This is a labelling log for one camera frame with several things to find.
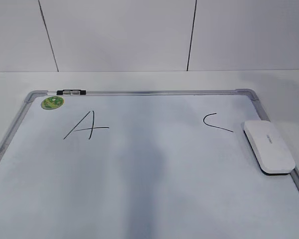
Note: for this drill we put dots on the white rectangular whiteboard eraser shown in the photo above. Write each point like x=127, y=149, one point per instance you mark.
x=271, y=151

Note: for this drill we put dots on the green round sticker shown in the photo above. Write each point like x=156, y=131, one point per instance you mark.
x=52, y=103

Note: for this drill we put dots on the white whiteboard with aluminium frame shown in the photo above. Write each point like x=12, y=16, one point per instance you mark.
x=141, y=165

